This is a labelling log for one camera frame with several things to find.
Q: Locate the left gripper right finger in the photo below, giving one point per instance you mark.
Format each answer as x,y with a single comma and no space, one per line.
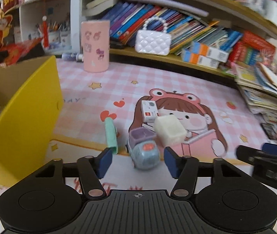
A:
184,170

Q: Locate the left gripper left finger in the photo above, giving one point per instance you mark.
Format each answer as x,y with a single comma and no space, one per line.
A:
91,170

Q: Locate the mint green clip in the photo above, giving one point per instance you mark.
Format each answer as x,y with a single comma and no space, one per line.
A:
111,135

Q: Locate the grey blue toy car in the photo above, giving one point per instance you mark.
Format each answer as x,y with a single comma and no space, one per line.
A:
142,148

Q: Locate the yellow cardboard box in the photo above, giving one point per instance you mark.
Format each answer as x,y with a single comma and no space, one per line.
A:
30,103

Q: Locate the cream foam cube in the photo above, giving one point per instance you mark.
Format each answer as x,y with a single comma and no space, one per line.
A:
169,130

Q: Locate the stack of papers and magazines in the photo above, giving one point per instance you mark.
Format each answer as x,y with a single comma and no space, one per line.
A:
258,86

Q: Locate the small white eraser box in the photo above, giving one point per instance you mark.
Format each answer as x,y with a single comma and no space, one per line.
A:
149,111

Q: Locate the lower orange blue box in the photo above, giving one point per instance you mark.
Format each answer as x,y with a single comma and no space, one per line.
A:
197,59

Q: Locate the orange blue box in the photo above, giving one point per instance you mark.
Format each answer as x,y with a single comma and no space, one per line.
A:
210,52
197,59

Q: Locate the upper orange blue box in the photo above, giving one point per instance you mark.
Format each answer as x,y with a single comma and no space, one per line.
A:
210,52

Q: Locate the red dictionary book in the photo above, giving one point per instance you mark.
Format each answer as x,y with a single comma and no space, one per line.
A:
257,42

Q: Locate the white quilted pearl handbag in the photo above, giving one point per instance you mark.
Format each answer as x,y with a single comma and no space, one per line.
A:
153,42

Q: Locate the pink sticker cylinder holder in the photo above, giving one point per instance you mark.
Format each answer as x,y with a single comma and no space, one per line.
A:
95,44

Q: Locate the wooden bookshelf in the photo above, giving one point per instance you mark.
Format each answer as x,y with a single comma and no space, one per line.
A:
223,24

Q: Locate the row of leaning books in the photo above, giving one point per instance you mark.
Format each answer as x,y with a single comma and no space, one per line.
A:
127,18

